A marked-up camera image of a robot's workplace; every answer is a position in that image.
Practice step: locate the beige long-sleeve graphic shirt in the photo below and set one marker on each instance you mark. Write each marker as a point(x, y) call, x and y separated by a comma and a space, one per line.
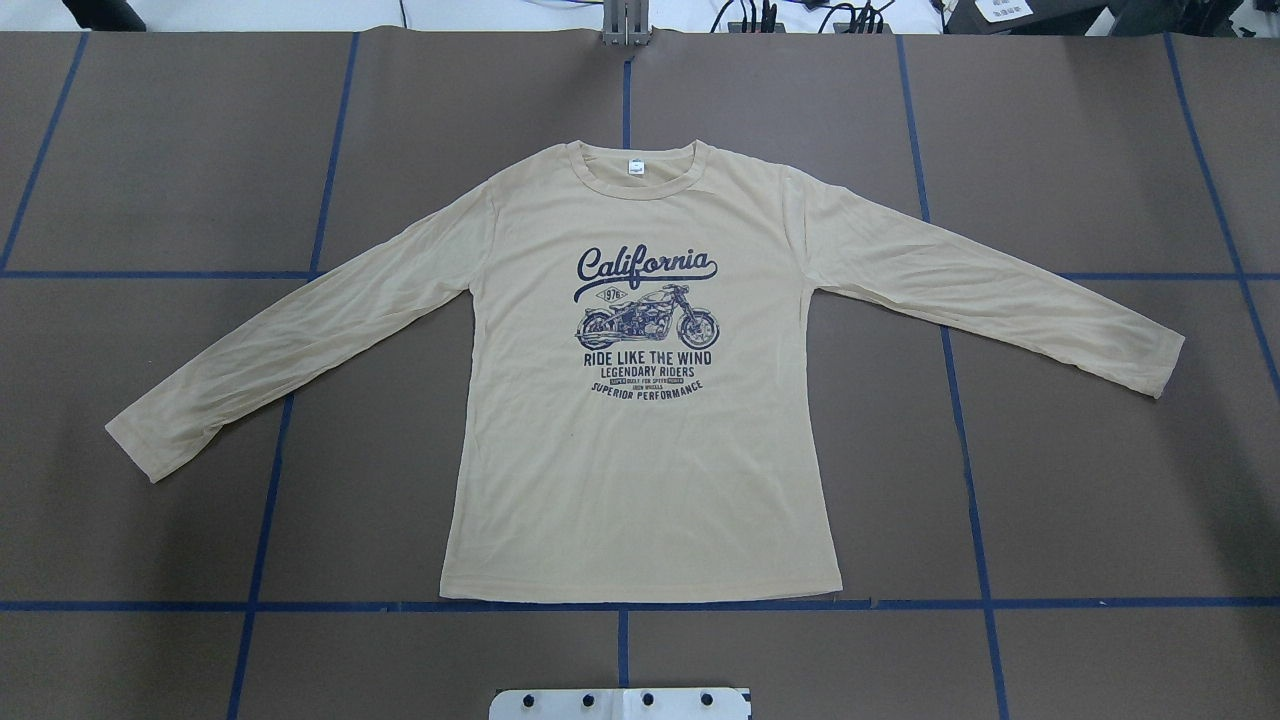
point(637, 426)

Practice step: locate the grey aluminium frame post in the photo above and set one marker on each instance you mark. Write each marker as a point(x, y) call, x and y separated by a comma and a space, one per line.
point(626, 23)

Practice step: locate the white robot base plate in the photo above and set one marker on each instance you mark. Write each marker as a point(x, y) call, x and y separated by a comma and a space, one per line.
point(623, 703)

